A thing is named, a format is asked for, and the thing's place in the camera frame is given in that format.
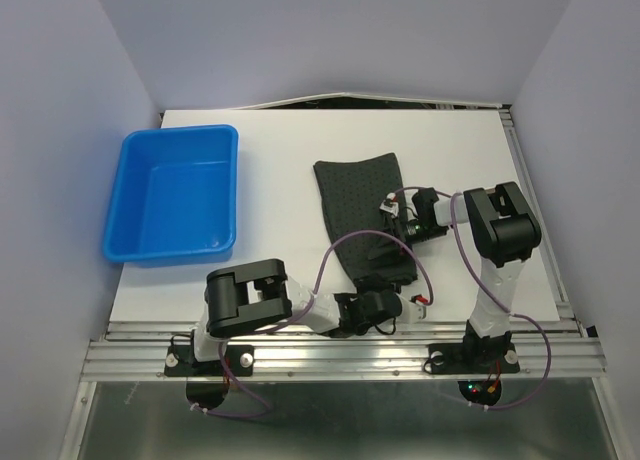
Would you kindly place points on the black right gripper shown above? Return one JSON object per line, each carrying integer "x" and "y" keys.
{"x": 392, "y": 228}

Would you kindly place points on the black dotted skirt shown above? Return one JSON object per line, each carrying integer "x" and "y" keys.
{"x": 351, "y": 193}

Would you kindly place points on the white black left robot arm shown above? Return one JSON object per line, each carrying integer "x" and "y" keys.
{"x": 244, "y": 299}

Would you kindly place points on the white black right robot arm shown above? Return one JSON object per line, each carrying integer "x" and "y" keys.
{"x": 496, "y": 232}

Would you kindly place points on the blue plastic bin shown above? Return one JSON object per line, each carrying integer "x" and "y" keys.
{"x": 174, "y": 195}

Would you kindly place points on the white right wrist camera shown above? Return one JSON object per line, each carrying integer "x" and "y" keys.
{"x": 390, "y": 205}

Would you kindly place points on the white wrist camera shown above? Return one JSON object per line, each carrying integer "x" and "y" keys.
{"x": 413, "y": 310}
{"x": 390, "y": 205}

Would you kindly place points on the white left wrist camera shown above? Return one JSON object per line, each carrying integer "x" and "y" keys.
{"x": 413, "y": 310}

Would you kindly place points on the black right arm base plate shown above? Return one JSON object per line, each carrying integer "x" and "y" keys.
{"x": 447, "y": 359}

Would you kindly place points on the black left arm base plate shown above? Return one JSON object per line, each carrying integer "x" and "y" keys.
{"x": 180, "y": 362}

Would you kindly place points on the right side aluminium rail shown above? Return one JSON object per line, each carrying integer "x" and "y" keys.
{"x": 564, "y": 307}

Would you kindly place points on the aluminium table edge rail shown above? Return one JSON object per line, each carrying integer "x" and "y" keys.
{"x": 296, "y": 354}

